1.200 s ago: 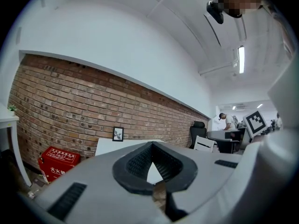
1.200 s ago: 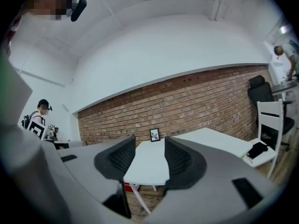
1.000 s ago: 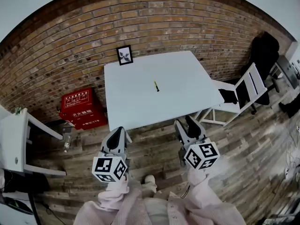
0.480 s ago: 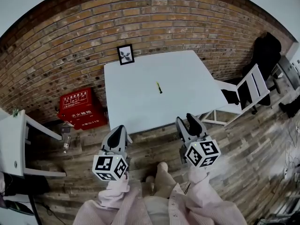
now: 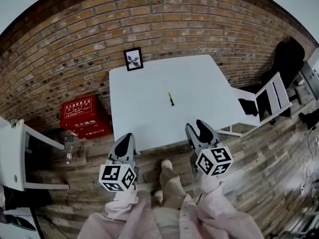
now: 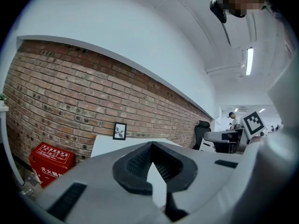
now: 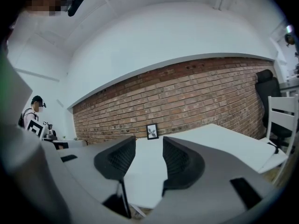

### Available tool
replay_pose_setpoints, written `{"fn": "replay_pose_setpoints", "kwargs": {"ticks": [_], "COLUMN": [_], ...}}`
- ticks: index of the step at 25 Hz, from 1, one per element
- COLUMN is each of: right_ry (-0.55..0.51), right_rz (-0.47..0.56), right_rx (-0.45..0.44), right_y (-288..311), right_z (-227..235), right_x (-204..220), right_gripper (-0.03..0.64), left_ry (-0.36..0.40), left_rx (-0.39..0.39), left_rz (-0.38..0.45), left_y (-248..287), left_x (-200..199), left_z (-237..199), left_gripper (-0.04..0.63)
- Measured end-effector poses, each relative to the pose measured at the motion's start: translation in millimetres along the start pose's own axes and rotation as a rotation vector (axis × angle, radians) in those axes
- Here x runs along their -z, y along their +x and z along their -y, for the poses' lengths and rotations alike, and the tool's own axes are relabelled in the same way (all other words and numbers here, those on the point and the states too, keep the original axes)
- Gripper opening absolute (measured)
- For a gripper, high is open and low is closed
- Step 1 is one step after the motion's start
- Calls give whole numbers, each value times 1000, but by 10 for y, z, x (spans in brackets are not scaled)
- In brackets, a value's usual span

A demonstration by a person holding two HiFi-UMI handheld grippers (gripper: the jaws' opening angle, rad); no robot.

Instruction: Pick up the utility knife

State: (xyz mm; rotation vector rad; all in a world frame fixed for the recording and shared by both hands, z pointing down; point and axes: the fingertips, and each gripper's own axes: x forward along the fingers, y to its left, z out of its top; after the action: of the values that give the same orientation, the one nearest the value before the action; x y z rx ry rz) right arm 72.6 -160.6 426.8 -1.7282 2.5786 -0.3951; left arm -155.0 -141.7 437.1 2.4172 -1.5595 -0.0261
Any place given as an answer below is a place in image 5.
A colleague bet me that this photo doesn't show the white folding chair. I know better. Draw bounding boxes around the white folding chair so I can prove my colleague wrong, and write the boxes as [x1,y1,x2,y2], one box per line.
[216,71,293,137]

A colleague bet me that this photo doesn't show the black office chair with coat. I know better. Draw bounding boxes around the black office chair with coat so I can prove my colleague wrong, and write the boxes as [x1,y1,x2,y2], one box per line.
[260,36,306,124]

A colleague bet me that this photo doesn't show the black floor bag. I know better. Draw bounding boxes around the black floor bag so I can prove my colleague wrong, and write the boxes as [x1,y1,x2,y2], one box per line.
[298,110,319,130]

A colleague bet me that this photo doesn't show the person's pink shirt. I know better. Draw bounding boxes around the person's pink shirt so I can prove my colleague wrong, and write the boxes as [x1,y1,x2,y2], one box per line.
[84,194,265,239]

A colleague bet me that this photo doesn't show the dark flat device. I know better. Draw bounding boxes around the dark flat device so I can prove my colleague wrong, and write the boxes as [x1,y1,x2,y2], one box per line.
[0,213,37,232]

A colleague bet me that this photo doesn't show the white side cabinet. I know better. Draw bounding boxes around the white side cabinet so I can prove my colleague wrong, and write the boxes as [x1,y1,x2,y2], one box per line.
[0,118,71,192]

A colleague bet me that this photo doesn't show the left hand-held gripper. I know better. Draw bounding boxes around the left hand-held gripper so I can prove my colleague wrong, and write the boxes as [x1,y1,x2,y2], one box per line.
[98,132,141,193]

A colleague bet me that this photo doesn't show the grey metal cabinet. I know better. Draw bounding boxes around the grey metal cabinet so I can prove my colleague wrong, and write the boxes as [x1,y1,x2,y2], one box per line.
[299,61,319,102]

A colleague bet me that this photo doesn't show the black framed picture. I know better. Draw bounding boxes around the black framed picture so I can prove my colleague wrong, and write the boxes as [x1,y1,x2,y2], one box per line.
[123,47,145,72]

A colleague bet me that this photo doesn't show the red fire equipment box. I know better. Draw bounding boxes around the red fire equipment box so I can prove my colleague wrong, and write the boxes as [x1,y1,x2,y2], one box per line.
[59,94,114,140]

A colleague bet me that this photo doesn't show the person's right forearm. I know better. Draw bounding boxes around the person's right forearm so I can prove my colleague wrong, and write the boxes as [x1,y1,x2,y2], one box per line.
[198,174,264,239]

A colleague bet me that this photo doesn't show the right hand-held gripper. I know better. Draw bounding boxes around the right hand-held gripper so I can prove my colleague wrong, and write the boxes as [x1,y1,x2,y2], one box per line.
[184,119,235,179]

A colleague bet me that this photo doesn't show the person's beige trousered legs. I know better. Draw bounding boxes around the person's beige trousered legs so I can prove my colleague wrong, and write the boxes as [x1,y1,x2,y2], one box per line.
[151,159,191,239]

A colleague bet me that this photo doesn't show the tangle of cables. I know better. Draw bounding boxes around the tangle of cables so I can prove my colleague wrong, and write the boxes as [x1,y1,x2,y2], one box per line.
[298,127,319,199]

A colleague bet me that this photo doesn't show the clear plastic bottle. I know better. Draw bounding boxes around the clear plastic bottle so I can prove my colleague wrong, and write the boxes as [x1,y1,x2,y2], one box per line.
[65,144,76,165]

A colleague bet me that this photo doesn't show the person's left forearm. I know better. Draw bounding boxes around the person's left forearm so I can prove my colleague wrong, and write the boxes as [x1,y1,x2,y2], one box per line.
[104,183,140,221]

